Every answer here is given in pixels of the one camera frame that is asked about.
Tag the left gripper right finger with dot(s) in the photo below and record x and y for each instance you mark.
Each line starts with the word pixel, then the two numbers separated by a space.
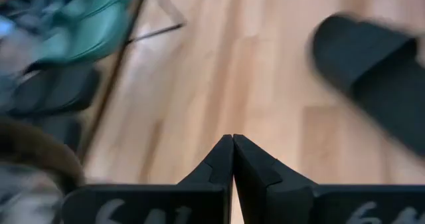
pixel 332 204

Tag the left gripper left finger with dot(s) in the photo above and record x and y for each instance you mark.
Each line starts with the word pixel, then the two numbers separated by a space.
pixel 149 204

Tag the black rubber slide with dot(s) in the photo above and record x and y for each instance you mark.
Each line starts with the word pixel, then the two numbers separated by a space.
pixel 63 134
pixel 56 89
pixel 375 74

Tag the black metal wood shelf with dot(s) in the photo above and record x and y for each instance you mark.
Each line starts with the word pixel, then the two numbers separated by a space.
pixel 115 70

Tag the brown furry slipper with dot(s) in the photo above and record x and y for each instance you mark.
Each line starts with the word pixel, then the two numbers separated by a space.
pixel 30 144

